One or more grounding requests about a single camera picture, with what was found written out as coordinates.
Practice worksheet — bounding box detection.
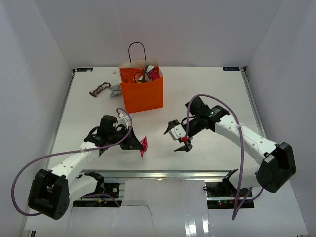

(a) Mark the large red chips bag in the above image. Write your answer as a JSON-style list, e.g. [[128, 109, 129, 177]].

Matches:
[[120, 68, 144, 83]]

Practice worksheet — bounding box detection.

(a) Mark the crimson snack packet with battery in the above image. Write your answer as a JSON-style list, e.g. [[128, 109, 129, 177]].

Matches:
[[148, 67, 160, 81]]

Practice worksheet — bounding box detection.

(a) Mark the pink snack packet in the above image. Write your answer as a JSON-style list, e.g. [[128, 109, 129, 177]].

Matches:
[[140, 136, 148, 159]]

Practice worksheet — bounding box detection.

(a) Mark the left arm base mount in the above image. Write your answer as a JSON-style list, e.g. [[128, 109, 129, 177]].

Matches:
[[70, 172, 120, 201]]

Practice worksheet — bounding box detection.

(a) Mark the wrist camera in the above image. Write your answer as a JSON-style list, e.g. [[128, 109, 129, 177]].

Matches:
[[117, 113, 132, 130], [168, 124, 186, 141]]

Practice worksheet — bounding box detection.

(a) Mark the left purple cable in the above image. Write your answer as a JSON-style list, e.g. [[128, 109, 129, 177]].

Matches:
[[11, 107, 134, 217]]

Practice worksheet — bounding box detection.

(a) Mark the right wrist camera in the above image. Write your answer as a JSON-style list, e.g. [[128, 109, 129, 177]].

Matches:
[[168, 124, 186, 141]]

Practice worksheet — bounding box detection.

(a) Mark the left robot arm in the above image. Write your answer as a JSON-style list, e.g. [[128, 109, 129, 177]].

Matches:
[[28, 115, 143, 220]]

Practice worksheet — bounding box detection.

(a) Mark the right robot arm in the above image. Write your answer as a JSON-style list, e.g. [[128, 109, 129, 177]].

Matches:
[[166, 97, 296, 197]]

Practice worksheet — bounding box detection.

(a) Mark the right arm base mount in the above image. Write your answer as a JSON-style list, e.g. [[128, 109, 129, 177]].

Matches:
[[202, 170, 237, 210]]

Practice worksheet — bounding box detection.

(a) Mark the brown candy bar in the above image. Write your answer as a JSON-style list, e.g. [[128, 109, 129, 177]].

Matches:
[[89, 82, 111, 98]]

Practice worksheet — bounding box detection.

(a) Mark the silver clear snack packet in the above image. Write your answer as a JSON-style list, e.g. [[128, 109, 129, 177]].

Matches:
[[109, 84, 122, 97]]

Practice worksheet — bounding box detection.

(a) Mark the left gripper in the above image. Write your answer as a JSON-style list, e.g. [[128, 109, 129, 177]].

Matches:
[[108, 126, 144, 150]]

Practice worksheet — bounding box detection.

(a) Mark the dark brown snack bar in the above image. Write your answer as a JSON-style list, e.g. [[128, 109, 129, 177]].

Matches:
[[138, 65, 155, 83]]

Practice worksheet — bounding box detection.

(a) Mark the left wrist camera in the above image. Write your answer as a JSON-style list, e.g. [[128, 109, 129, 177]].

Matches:
[[117, 113, 132, 130]]

